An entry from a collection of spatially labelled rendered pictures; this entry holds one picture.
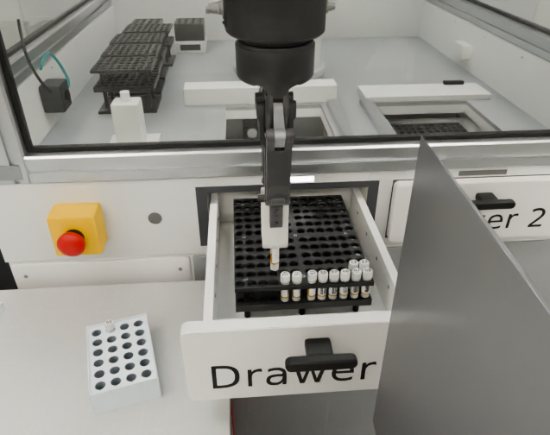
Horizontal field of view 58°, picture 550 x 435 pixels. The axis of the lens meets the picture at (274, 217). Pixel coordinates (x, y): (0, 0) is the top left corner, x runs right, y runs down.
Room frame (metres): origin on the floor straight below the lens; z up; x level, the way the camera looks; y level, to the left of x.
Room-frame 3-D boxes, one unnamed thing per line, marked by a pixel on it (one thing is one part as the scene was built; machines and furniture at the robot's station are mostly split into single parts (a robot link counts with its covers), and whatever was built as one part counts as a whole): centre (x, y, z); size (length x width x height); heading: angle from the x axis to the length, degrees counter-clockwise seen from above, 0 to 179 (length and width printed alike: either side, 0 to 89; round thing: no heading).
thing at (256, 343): (0.39, -0.05, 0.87); 0.29 x 0.02 x 0.11; 94
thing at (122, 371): (0.47, 0.21, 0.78); 0.12 x 0.08 x 0.04; 19
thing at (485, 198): (0.68, -0.34, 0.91); 0.07 x 0.04 x 0.01; 94
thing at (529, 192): (0.71, -0.34, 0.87); 0.29 x 0.02 x 0.11; 94
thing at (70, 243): (0.61, 0.30, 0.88); 0.04 x 0.03 x 0.04; 94
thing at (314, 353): (0.36, -0.05, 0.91); 0.07 x 0.04 x 0.01; 94
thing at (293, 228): (0.59, -0.03, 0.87); 0.22 x 0.18 x 0.06; 4
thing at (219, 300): (0.60, -0.03, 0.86); 0.40 x 0.26 x 0.06; 4
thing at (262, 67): (0.48, 0.00, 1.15); 0.08 x 0.07 x 0.09; 4
